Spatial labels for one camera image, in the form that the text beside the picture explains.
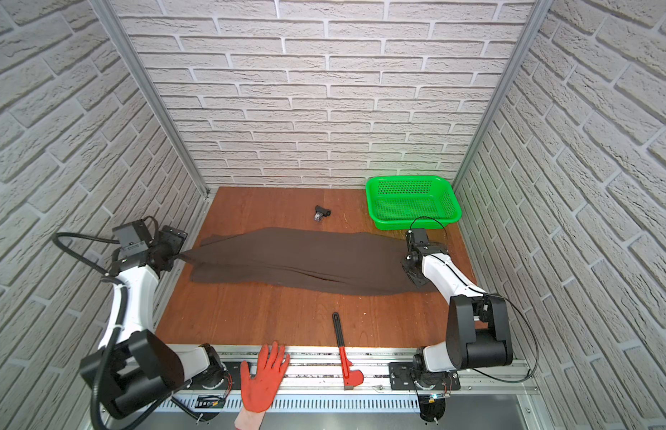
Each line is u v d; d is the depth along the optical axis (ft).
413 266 2.23
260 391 2.29
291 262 3.19
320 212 3.61
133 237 1.92
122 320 1.39
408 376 2.43
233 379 2.38
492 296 1.47
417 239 2.36
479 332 1.43
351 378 2.38
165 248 2.28
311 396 2.34
